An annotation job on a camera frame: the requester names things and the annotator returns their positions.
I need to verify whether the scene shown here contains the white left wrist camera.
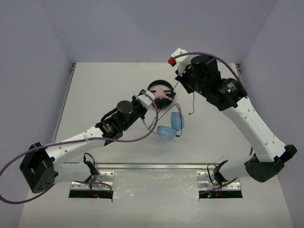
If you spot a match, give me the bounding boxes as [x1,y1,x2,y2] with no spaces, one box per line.
[136,90,155,110]

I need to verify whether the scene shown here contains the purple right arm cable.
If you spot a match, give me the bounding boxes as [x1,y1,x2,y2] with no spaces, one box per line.
[173,51,254,155]

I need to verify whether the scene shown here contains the aluminium table edge rail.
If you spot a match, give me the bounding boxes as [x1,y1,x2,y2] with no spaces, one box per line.
[45,162,240,170]

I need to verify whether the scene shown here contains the left metal mounting bracket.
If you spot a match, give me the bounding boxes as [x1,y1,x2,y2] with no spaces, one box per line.
[68,170,115,200]

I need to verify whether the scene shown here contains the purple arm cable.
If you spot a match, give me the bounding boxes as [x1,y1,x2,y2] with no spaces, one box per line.
[0,91,159,204]
[173,51,254,155]

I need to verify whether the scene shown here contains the metal mounting bracket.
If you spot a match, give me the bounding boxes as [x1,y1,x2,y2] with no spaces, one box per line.
[68,170,115,200]
[196,171,243,199]

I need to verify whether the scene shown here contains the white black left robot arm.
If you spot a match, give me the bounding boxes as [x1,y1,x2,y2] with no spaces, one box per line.
[19,91,155,194]

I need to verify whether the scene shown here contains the pink blue cat-ear headphones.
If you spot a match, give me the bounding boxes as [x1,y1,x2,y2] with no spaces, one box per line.
[152,100,185,141]

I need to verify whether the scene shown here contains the right metal mounting bracket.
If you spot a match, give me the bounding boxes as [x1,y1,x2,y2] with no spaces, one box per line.
[196,171,243,199]

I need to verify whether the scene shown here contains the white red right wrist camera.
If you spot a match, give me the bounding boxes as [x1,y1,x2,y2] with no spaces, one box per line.
[168,48,192,76]

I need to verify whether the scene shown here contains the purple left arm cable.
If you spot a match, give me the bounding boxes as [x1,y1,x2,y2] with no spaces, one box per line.
[0,91,159,204]

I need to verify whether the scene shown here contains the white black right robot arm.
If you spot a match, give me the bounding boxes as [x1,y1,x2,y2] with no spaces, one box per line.
[168,53,297,184]

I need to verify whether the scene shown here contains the black headphones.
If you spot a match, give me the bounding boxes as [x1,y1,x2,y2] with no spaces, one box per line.
[148,80,176,109]

